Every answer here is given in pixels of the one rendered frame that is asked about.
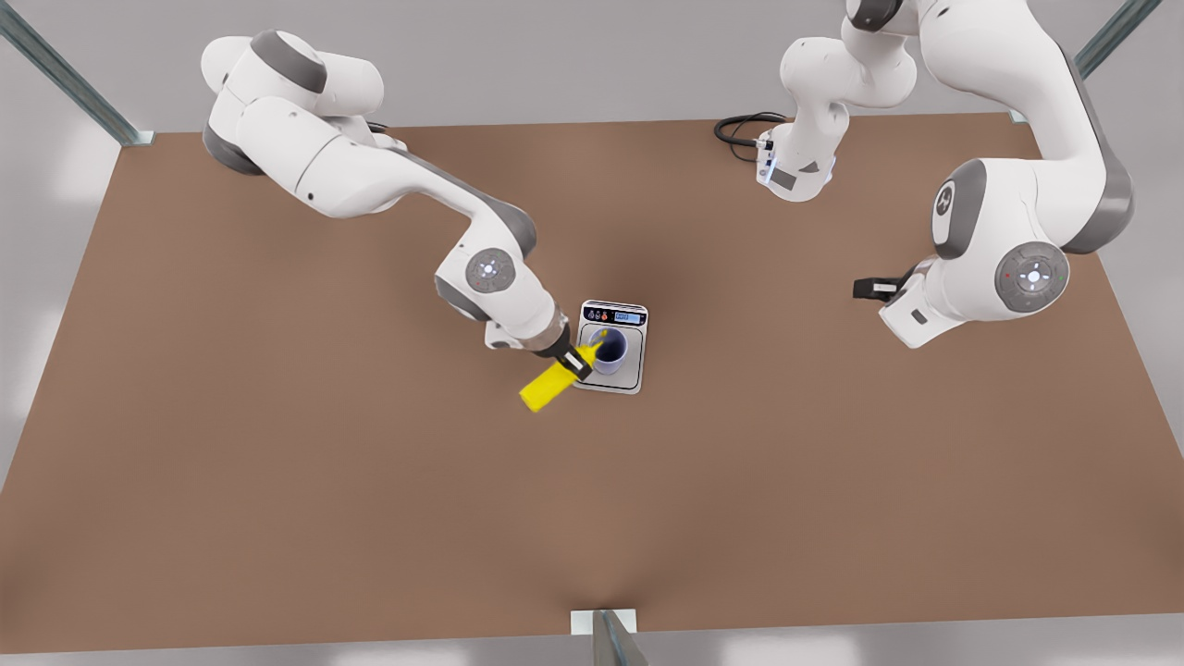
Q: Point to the yellow sauce bottle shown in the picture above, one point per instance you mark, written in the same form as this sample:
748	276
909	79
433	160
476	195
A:
548	388

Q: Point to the lavender cup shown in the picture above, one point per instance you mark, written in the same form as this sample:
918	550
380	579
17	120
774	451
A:
610	354

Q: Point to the silver frame post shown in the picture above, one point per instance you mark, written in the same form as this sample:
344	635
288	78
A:
1105	42
612	640
69	79

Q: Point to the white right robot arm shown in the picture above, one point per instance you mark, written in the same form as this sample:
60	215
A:
314	157

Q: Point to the silver digital kitchen scale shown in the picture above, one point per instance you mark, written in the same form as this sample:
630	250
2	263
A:
631	370

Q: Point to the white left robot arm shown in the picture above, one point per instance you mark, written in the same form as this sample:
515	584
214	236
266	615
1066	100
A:
1017	111

